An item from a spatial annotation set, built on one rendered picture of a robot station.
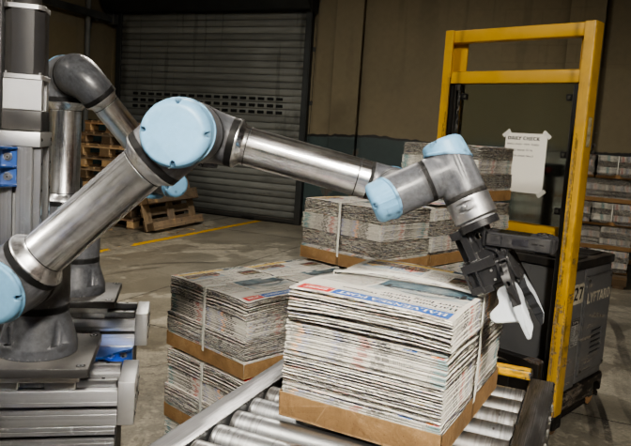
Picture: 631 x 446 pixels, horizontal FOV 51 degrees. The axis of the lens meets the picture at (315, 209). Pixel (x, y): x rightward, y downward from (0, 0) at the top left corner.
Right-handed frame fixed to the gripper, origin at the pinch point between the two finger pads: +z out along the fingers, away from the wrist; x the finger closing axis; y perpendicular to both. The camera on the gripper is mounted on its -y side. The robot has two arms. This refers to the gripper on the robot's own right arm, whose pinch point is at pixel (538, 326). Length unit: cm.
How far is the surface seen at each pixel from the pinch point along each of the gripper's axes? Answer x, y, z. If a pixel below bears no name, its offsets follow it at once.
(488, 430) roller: -0.9, 15.8, 14.3
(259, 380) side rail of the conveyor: 6, 53, -8
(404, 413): 18.0, 20.2, 3.3
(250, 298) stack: -38, 79, -26
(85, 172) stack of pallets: -478, 557, -281
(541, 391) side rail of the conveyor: -24.6, 11.2, 16.0
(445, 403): 16.3, 13.9, 4.0
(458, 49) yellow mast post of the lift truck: -219, 34, -109
